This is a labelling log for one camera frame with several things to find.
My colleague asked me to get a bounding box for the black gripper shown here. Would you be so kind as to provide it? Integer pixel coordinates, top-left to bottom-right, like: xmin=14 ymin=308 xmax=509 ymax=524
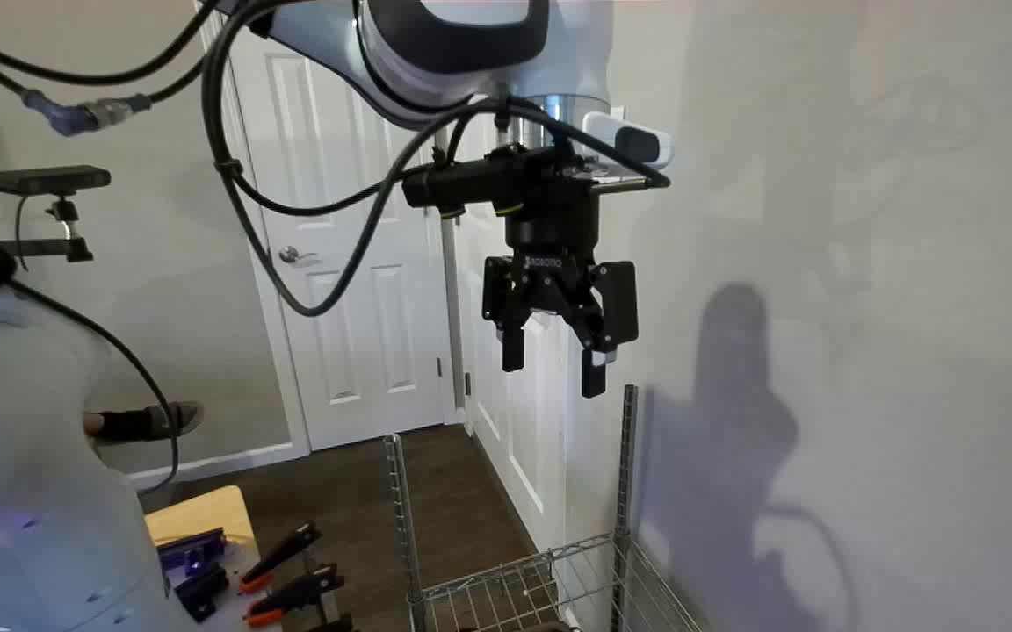
xmin=478 ymin=143 xmax=645 ymax=402

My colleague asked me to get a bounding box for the white open panel door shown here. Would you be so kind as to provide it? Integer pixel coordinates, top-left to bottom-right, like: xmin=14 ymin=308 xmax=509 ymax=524
xmin=454 ymin=110 xmax=575 ymax=556

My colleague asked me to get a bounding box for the white closed panel door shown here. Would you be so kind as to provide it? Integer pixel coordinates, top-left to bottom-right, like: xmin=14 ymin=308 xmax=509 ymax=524
xmin=222 ymin=30 xmax=463 ymax=457

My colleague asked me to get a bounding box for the white baseboard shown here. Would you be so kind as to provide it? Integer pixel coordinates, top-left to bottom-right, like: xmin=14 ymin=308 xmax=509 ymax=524
xmin=127 ymin=440 xmax=312 ymax=493

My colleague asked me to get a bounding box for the black shoe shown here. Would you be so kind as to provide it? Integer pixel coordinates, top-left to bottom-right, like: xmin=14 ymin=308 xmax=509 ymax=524
xmin=81 ymin=398 xmax=204 ymax=450

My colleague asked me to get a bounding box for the blue purple tool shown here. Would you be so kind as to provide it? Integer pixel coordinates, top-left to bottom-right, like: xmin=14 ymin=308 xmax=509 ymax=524
xmin=155 ymin=527 xmax=235 ymax=624

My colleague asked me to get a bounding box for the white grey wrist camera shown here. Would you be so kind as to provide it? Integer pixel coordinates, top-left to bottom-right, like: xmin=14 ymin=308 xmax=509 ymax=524
xmin=579 ymin=110 xmax=674 ymax=168

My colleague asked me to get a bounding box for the metal wire shelf rack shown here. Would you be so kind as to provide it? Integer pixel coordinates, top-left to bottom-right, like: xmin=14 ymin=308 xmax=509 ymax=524
xmin=381 ymin=381 xmax=710 ymax=632

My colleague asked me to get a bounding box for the black looping arm cable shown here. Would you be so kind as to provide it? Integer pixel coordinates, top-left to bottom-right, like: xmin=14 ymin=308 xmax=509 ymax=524
xmin=197 ymin=0 xmax=579 ymax=323

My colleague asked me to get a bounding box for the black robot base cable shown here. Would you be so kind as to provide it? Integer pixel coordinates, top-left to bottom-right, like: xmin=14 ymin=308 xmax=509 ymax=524
xmin=0 ymin=191 xmax=188 ymax=493

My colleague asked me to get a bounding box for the black camera stand mount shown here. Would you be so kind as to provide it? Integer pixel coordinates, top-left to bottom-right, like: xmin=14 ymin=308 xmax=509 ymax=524
xmin=0 ymin=191 xmax=99 ymax=267

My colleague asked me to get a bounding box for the black exterior camera bar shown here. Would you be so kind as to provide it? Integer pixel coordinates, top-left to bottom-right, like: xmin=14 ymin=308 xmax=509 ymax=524
xmin=0 ymin=162 xmax=118 ymax=202

